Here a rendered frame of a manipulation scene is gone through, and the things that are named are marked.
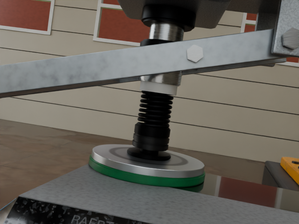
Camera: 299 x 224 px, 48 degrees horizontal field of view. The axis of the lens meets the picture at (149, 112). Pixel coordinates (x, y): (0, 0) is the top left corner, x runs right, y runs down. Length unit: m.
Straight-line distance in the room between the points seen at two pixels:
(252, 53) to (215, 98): 6.01
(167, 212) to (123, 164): 0.14
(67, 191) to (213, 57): 0.32
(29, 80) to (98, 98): 6.23
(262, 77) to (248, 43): 6.14
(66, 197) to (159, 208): 0.12
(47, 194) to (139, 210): 0.12
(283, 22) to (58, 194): 0.42
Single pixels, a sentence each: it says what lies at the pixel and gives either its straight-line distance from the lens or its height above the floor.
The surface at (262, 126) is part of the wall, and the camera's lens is 6.72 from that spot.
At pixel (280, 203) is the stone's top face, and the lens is 0.59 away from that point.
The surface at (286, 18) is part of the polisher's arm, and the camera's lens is 0.58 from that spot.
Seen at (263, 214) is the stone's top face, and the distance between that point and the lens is 0.51.
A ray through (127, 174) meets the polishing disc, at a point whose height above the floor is 0.84.
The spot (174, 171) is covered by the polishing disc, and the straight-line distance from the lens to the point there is 0.55.
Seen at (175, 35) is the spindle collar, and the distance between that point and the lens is 0.61.
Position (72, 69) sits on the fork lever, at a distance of 0.60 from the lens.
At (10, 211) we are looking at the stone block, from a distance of 0.43.
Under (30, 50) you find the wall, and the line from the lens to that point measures 7.44.
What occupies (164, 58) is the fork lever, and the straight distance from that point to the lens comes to 0.57.
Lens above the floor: 0.97
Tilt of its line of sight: 3 degrees down
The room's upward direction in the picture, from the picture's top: 8 degrees clockwise
